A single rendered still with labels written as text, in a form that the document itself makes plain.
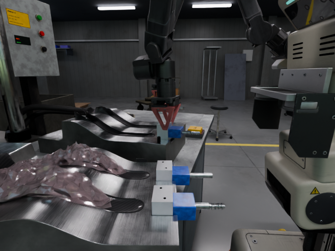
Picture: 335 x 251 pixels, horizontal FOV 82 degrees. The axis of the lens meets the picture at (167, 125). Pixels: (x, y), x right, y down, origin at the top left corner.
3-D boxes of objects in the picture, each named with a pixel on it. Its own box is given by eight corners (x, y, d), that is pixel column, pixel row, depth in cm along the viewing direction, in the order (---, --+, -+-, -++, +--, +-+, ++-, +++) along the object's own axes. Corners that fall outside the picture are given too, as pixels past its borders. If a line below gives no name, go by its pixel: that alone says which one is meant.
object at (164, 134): (201, 139, 61) (201, 122, 60) (198, 144, 57) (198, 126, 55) (162, 136, 65) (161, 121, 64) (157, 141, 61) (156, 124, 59)
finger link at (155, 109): (151, 131, 58) (150, 100, 56) (160, 125, 64) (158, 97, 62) (173, 132, 56) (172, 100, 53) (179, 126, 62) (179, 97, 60)
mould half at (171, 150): (185, 143, 81) (186, 112, 78) (165, 173, 57) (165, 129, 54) (87, 132, 96) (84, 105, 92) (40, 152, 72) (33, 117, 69)
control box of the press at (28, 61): (83, 217, 149) (53, 4, 110) (50, 250, 121) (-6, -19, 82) (61, 211, 155) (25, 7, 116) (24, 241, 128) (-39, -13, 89)
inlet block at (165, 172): (209, 180, 49) (210, 160, 47) (213, 191, 44) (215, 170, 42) (157, 179, 49) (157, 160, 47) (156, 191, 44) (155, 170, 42)
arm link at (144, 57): (155, 42, 48) (168, 32, 53) (119, 47, 53) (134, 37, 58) (166, 85, 55) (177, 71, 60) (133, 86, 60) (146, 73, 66)
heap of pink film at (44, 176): (129, 166, 49) (127, 137, 47) (107, 217, 32) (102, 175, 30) (28, 166, 49) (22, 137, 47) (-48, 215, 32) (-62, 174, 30)
